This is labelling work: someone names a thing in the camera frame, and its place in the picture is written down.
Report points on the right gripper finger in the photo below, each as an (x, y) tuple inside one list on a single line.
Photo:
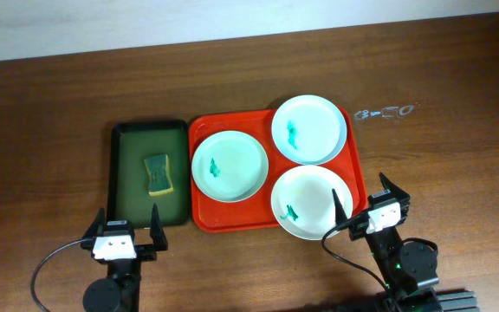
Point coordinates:
[(341, 219), (388, 185)]

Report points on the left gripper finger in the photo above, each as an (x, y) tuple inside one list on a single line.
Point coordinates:
[(157, 233), (96, 227)]

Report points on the pale green plate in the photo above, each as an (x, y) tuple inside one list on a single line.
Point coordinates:
[(230, 166)]

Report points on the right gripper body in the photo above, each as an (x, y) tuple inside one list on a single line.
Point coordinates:
[(358, 225)]

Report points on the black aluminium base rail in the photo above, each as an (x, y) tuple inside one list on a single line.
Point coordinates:
[(453, 302)]

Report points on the red plastic tray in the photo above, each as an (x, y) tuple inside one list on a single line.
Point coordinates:
[(255, 212)]

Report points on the pale blue plate top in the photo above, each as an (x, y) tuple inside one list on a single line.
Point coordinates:
[(309, 130)]

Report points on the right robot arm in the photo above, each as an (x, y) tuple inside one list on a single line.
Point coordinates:
[(408, 267)]

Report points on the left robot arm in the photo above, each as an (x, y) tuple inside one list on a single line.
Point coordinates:
[(119, 290)]

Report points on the white plate bottom right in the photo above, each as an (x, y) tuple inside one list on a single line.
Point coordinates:
[(302, 201)]

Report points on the yellow green scrub sponge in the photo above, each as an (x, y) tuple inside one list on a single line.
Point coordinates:
[(158, 170)]

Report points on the dark green rectangular tray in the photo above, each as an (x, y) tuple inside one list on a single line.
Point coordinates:
[(128, 196)]

